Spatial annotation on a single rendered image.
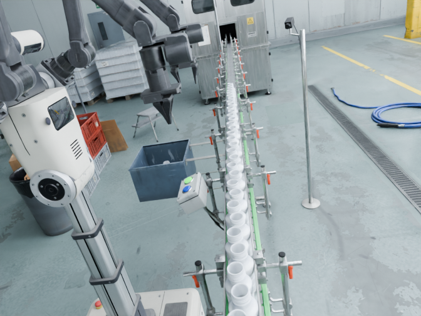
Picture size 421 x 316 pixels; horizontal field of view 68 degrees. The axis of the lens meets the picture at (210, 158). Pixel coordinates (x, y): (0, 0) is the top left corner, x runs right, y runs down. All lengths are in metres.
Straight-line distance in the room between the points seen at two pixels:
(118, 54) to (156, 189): 6.10
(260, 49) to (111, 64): 3.57
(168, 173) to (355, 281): 1.33
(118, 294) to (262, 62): 4.88
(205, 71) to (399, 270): 4.49
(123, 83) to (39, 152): 6.68
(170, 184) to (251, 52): 4.29
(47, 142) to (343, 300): 1.78
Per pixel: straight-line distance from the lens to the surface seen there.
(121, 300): 1.62
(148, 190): 1.83
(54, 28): 12.66
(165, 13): 1.25
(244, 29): 5.74
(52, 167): 1.21
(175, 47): 0.81
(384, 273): 2.35
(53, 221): 3.27
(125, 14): 0.81
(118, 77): 7.82
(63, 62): 1.38
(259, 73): 5.87
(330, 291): 2.19
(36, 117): 1.14
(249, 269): 0.77
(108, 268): 1.51
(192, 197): 1.08
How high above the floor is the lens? 1.67
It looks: 26 degrees down
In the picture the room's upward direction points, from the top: 11 degrees counter-clockwise
